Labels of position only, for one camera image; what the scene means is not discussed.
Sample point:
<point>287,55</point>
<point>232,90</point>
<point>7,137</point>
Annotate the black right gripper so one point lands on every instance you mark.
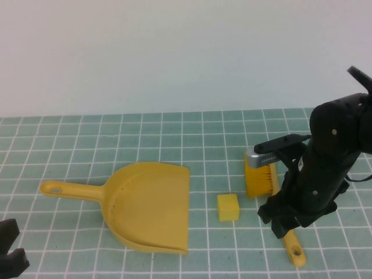
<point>319,186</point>

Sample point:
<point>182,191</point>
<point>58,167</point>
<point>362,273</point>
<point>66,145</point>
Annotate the green white-grid tablecloth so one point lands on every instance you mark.
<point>87,145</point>

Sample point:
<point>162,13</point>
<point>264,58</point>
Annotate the yellow plastic dustpan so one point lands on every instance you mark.
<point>151,203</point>

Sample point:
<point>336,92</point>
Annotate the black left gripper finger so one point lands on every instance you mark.
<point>8,235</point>
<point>14,264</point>

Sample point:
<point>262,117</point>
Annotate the yellow hand brush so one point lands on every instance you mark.
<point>258,181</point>

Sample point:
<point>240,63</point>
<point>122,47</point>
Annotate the small yellow foam cube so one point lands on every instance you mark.
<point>228,209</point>

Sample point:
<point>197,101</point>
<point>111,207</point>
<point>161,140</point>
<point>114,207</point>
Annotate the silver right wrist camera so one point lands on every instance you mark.
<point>258,160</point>

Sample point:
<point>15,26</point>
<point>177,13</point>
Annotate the black right camera mount bracket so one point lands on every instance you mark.
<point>276,143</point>

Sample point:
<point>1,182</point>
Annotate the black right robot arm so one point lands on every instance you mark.
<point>334,116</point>

